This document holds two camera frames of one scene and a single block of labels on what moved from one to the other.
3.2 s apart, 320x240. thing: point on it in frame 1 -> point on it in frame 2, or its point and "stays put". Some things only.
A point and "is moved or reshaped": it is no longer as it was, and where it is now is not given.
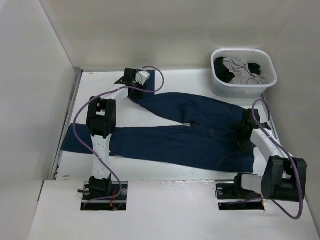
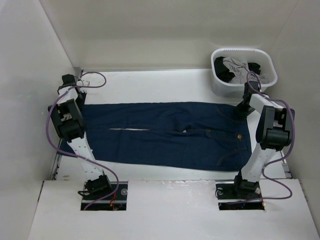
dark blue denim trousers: (206, 143) is moved or reshaped
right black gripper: (243, 145) -> (241, 114)
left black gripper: (136, 96) -> (84, 94)
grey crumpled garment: (243, 75) stays put
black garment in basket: (223, 73) stays put
